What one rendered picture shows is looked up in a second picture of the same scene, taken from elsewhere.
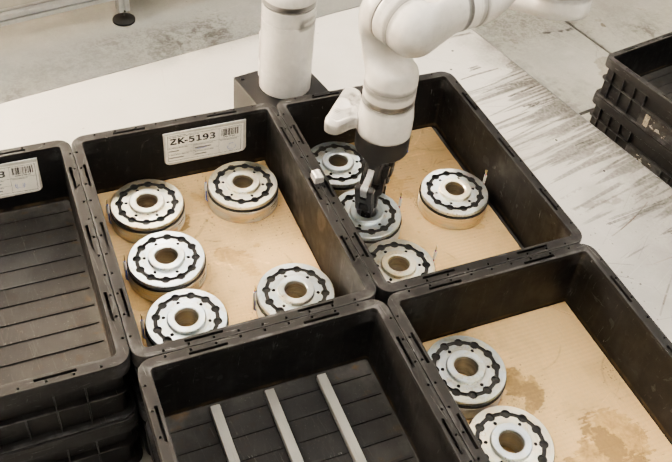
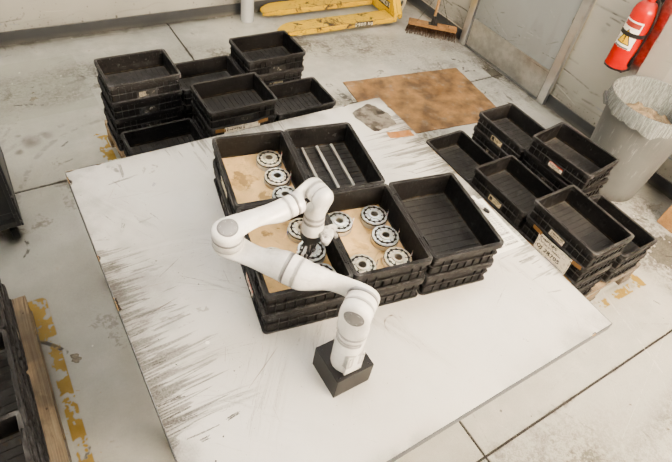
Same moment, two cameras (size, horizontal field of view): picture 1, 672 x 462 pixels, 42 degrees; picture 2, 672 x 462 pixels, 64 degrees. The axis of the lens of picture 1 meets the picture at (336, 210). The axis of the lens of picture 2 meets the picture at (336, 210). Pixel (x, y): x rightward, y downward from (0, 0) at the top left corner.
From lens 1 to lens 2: 2.23 m
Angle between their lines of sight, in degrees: 91
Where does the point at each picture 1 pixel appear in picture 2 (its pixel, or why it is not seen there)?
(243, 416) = not seen: hidden behind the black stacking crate
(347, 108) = (328, 230)
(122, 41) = not seen: outside the picture
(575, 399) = (248, 193)
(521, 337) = not seen: hidden behind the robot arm
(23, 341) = (422, 222)
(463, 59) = (210, 449)
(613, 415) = (238, 188)
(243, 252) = (357, 247)
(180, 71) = (407, 427)
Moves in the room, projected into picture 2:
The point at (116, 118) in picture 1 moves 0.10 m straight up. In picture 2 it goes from (432, 381) to (440, 366)
